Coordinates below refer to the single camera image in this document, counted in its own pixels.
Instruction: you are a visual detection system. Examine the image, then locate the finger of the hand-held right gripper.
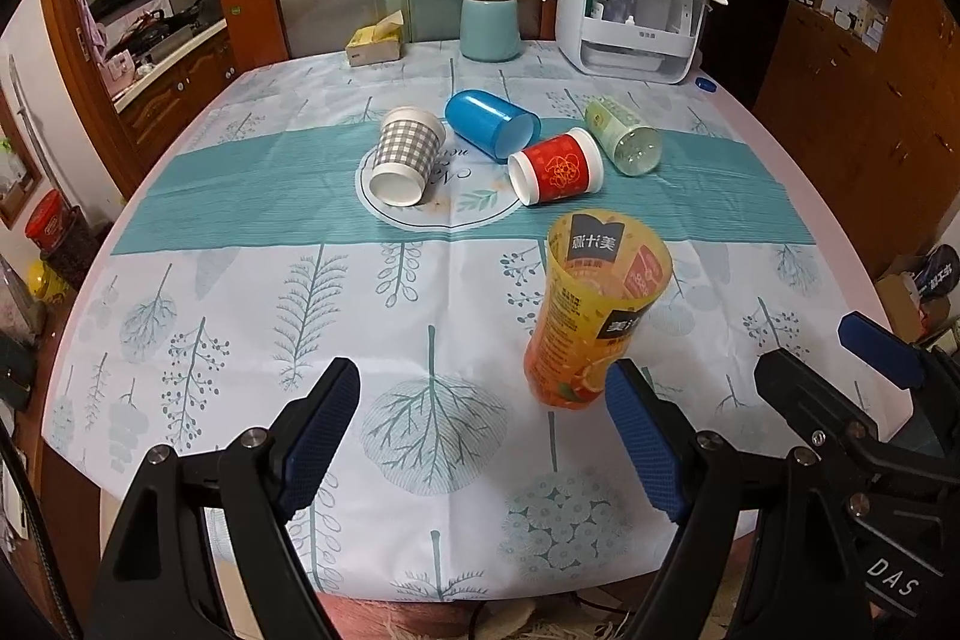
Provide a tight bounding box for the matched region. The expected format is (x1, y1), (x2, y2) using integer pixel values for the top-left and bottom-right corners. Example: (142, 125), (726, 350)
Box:
(838, 311), (960, 390)
(753, 347), (880, 455)

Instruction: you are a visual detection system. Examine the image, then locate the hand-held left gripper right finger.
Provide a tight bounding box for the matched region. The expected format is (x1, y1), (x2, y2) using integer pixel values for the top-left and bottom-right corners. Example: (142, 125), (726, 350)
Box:
(604, 358), (872, 640)

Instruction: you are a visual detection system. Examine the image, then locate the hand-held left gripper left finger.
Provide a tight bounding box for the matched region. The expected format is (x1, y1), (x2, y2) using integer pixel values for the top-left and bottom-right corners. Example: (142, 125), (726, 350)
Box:
(90, 356), (362, 640)

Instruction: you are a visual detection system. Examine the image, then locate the orange printed plastic cup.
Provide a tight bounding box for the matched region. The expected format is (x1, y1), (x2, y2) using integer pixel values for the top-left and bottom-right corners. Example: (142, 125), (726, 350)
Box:
(523, 211), (674, 411)

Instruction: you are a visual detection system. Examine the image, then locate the red paper cup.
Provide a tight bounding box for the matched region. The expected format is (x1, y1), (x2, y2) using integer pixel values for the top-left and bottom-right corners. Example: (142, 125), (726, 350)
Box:
(508, 128), (605, 208)

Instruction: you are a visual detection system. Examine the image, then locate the grey checked paper cup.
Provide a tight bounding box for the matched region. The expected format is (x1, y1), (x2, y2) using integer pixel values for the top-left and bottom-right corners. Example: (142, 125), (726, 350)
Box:
(367, 104), (445, 206)

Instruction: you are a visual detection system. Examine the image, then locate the clear green plastic cup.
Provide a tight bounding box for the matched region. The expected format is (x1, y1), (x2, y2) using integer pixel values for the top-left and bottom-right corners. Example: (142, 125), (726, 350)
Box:
(584, 96), (663, 178)

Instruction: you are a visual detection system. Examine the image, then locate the blue plastic cup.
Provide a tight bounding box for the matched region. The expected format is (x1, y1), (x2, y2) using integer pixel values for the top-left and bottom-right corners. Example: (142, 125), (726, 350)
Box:
(445, 89), (542, 163)

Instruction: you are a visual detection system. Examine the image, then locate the cardboard box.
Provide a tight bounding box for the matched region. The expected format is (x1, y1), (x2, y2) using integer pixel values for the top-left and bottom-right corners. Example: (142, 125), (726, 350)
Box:
(873, 272), (953, 345)

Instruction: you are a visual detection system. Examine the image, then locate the dark blue bag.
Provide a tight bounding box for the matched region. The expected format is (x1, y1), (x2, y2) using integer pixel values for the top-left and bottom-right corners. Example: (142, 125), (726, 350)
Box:
(910, 245), (960, 305)

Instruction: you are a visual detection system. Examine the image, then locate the leaf print tablecloth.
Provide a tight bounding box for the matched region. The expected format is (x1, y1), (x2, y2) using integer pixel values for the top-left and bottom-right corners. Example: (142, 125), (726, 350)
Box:
(41, 38), (912, 603)

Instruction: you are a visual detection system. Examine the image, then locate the wooden shelf cabinet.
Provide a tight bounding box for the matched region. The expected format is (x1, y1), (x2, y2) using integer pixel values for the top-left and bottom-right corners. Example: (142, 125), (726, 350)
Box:
(753, 0), (960, 283)

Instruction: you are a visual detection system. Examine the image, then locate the yellow round object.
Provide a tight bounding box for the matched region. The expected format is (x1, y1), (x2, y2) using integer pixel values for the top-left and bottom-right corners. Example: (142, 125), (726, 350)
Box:
(28, 260), (70, 301)

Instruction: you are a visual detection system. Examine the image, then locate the red round tin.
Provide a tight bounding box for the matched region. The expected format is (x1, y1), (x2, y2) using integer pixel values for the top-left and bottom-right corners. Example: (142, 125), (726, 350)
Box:
(25, 190), (73, 253)

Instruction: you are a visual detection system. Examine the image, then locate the white countertop appliance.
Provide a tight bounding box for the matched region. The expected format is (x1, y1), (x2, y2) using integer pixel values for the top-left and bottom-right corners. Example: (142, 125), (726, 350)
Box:
(555, 0), (710, 85)

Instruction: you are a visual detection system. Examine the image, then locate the wooden kitchen cabinet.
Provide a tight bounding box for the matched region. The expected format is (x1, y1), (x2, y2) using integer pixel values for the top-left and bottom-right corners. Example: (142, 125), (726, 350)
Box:
(112, 31), (242, 163)

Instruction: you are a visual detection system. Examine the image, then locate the yellow tissue box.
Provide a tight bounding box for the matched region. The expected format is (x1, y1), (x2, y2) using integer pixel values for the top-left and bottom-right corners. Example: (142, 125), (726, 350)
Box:
(345, 10), (407, 67)

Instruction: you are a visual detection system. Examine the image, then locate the teal canister with brown lid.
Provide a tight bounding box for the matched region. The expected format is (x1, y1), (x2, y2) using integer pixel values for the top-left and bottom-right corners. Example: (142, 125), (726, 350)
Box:
(459, 0), (524, 62)

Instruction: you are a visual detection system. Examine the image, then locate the pink hanging cloth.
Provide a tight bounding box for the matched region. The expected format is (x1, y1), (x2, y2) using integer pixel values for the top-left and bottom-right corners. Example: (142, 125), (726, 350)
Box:
(75, 0), (110, 53)

